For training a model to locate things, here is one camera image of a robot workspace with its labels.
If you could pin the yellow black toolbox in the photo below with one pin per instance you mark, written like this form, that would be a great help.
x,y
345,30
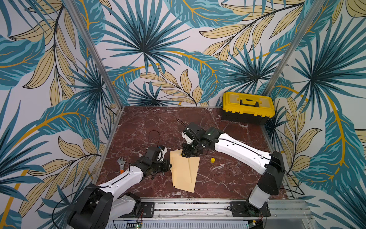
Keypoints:
x,y
247,108

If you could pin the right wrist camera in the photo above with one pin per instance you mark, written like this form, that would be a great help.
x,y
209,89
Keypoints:
x,y
187,137

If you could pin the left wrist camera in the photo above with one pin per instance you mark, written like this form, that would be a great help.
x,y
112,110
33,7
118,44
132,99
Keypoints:
x,y
163,151

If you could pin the manila envelope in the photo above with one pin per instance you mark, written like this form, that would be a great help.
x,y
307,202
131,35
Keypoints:
x,y
180,169
193,166

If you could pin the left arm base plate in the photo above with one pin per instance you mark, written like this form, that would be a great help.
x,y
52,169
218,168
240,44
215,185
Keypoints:
x,y
144,209

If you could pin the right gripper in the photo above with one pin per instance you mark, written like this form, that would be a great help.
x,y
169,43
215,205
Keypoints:
x,y
188,150

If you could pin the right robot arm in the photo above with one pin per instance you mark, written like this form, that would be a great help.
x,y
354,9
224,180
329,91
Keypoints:
x,y
270,166

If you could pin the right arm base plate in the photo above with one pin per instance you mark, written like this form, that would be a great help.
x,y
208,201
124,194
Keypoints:
x,y
245,209

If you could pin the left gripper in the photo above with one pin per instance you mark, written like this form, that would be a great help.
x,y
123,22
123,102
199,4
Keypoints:
x,y
166,169

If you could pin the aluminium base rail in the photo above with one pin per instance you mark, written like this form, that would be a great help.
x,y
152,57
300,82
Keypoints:
x,y
288,213

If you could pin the orange handled wrench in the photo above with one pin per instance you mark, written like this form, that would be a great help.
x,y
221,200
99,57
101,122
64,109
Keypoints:
x,y
121,163

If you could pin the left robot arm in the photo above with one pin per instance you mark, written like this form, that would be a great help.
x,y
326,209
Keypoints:
x,y
99,205

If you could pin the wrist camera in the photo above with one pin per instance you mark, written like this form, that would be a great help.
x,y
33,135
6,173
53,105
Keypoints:
x,y
187,137
163,151

